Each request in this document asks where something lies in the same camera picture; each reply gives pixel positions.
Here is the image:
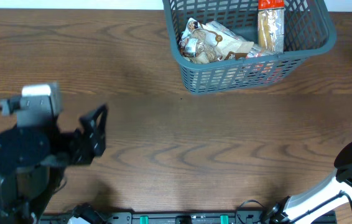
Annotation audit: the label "tan brown cookie bag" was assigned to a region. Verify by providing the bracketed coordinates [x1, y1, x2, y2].
[178, 18, 254, 64]

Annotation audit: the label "orange tan cracker pack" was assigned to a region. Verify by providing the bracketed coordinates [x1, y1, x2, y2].
[257, 0, 285, 54]

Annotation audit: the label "grey plastic basket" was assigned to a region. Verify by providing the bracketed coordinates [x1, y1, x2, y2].
[162, 0, 336, 95]

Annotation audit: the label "blue tissue pack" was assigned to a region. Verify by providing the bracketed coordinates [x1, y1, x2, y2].
[206, 21, 274, 58]

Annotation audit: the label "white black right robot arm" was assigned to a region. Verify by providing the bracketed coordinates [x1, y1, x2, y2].
[261, 142, 352, 223]

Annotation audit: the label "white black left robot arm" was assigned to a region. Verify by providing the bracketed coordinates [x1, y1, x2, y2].
[0, 105, 108, 223]

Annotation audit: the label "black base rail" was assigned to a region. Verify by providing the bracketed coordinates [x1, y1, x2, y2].
[39, 203, 338, 224]

